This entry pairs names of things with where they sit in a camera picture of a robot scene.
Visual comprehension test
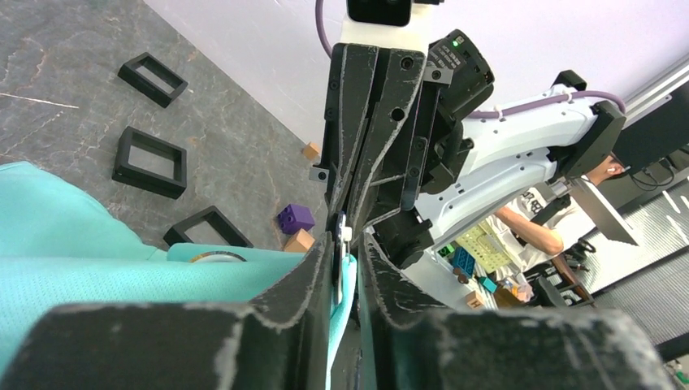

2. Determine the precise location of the orange round brooch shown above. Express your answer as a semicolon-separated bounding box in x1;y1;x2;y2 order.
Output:
189;251;246;263

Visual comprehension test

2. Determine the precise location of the purple toy brick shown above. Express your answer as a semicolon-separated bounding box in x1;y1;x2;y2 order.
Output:
276;204;315;235

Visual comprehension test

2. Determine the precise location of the mint green garment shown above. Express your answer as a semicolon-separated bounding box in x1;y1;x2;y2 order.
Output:
1;162;358;389

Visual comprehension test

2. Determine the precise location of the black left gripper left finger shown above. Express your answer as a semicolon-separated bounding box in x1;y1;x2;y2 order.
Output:
1;234;334;389

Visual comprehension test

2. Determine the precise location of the person in white shirt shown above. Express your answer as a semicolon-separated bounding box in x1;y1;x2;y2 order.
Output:
486;187;595;280

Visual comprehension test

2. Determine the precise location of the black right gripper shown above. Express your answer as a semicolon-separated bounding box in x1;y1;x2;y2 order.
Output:
317;43;474;269

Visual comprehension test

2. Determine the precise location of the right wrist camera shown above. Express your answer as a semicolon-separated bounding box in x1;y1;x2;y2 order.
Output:
338;0;444;52

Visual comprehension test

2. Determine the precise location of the blue toy brick background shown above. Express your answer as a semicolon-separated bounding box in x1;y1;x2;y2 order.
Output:
452;248;476;278

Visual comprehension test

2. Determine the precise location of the black square frame far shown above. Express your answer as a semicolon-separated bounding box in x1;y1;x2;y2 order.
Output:
117;52;189;108

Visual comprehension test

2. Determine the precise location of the black square frame near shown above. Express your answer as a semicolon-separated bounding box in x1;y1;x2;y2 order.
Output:
163;206;254;248

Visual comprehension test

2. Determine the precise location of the yellow perforated tray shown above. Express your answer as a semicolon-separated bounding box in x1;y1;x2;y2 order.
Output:
455;221;513;273

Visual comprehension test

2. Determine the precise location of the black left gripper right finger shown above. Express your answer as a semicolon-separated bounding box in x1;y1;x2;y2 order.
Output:
358;233;674;389

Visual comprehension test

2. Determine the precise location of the black square frame middle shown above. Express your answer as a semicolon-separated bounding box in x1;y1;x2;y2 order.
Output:
111;126;187;199

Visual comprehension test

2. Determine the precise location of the black square frame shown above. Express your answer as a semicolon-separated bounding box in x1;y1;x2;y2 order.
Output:
117;52;189;108
111;126;187;199
163;206;254;248

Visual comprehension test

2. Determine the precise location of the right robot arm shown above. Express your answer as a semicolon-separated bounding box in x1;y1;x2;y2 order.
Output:
313;24;625;267

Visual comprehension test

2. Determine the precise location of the small wooden cube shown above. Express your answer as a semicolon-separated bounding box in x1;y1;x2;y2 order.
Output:
284;229;315;253

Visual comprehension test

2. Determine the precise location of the blue starry round brooch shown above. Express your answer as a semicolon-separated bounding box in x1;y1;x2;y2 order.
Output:
333;211;353;304

